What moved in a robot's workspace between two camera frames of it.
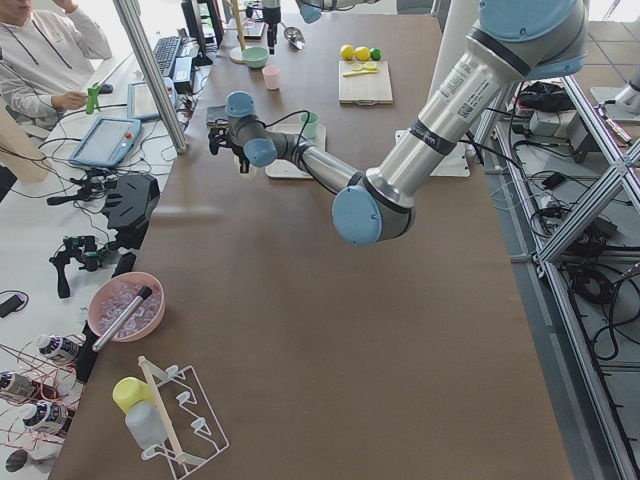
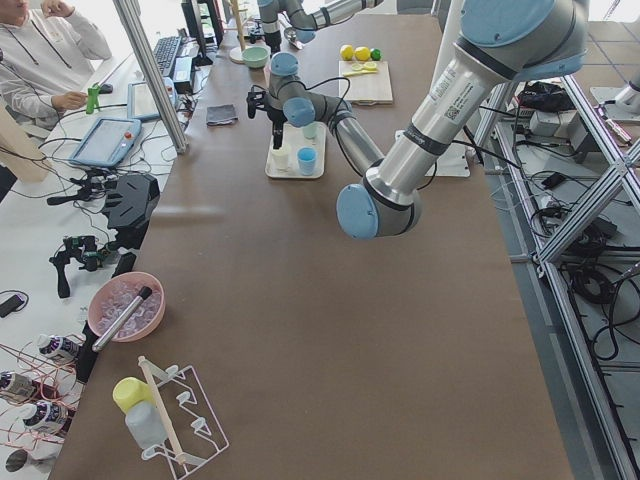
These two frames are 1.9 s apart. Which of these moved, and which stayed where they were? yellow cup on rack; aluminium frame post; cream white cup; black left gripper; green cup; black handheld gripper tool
Moved: cream white cup; black left gripper
Stayed: yellow cup on rack; aluminium frame post; black handheld gripper tool; green cup
